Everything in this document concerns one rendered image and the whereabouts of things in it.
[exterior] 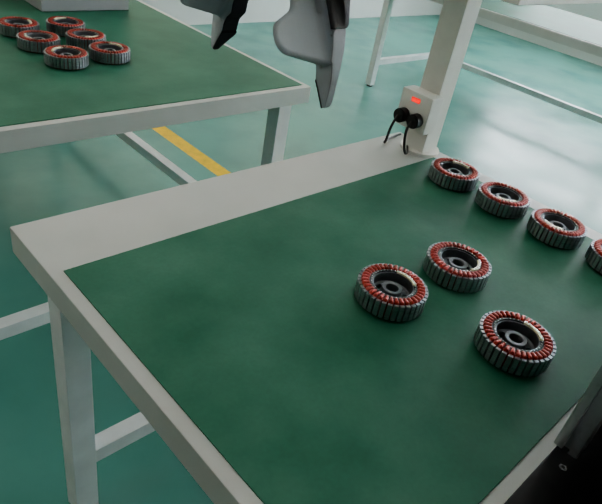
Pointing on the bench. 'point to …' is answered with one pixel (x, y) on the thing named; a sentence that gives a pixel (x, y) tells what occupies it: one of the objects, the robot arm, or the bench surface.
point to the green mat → (358, 341)
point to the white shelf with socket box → (443, 75)
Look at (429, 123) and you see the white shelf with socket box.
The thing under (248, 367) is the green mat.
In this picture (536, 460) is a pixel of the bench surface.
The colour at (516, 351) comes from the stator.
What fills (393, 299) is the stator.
